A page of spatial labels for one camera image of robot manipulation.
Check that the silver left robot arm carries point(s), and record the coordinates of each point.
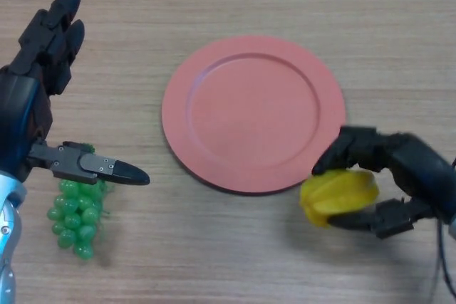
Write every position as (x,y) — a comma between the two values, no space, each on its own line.
(9,218)

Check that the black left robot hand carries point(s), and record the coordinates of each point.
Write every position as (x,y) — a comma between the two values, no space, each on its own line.
(25,104)

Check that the pink round plate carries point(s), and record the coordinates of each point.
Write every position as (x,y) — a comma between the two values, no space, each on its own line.
(249,111)

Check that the green grape bunch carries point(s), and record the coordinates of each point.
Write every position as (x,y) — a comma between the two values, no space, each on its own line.
(73,218)

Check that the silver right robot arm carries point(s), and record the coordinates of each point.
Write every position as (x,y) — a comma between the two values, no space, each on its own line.
(453,227)

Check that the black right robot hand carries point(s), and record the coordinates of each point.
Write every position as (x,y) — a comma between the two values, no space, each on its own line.
(420,161)

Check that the yellow starfruit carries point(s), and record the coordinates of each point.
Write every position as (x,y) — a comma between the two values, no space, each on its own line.
(338,197)

